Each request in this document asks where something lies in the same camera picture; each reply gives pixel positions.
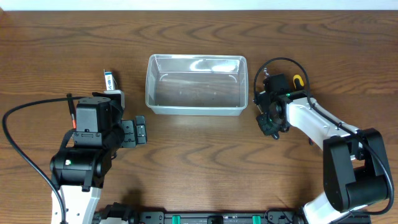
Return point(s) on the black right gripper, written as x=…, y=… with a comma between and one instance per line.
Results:
x=268, y=121

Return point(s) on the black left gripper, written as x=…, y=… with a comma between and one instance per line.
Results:
x=128, y=133

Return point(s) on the blue white small box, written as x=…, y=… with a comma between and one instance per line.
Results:
x=110, y=81

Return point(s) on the small yellow black screwdriver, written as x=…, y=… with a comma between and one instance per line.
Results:
x=310, y=142

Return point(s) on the silver offset ring wrench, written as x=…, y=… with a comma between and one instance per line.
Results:
x=266, y=72

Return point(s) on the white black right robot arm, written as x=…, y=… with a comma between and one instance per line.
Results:
x=357, y=180

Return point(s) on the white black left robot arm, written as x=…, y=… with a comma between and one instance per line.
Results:
x=85, y=157

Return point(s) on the clear plastic container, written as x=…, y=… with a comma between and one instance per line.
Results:
x=209, y=85

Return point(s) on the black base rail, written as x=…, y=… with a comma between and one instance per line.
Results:
x=233, y=217

